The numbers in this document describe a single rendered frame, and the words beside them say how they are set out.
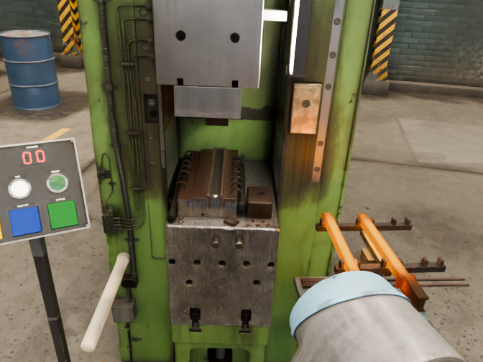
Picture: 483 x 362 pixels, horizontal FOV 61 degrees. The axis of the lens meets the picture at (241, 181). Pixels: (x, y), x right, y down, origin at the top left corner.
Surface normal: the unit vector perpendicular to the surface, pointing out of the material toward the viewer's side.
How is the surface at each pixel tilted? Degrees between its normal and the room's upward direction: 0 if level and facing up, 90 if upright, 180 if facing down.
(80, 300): 0
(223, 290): 90
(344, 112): 90
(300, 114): 90
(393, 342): 11
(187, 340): 90
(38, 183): 60
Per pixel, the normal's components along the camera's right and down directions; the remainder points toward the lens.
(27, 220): 0.39, -0.07
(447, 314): 0.04, -0.89
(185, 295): 0.00, 0.46
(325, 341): -0.83, -0.30
